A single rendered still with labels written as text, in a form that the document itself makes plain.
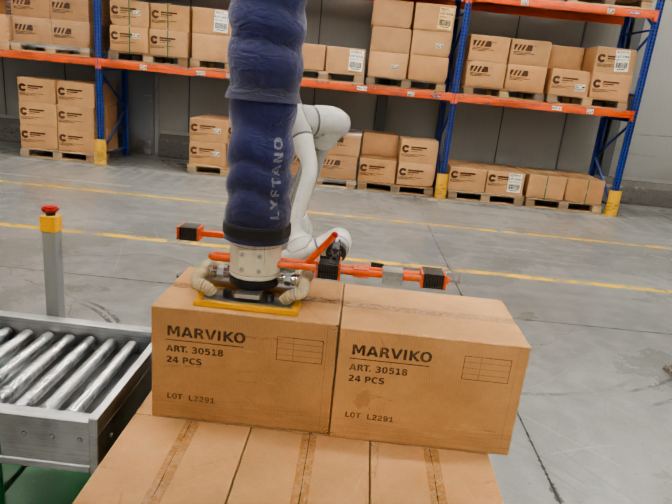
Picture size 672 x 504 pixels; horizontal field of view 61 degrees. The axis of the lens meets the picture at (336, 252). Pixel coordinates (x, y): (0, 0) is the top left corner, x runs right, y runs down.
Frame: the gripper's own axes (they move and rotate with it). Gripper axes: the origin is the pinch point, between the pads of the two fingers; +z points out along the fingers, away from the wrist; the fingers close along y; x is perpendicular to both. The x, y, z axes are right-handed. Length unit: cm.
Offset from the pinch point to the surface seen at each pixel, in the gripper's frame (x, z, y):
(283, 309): 14.0, 14.4, 11.0
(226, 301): 32.7, 13.5, 10.8
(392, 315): -21.6, 4.3, 13.2
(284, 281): 15.8, 2.5, 5.9
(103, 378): 81, -1, 53
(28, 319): 127, -32, 48
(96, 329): 98, -32, 49
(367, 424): -17, 18, 47
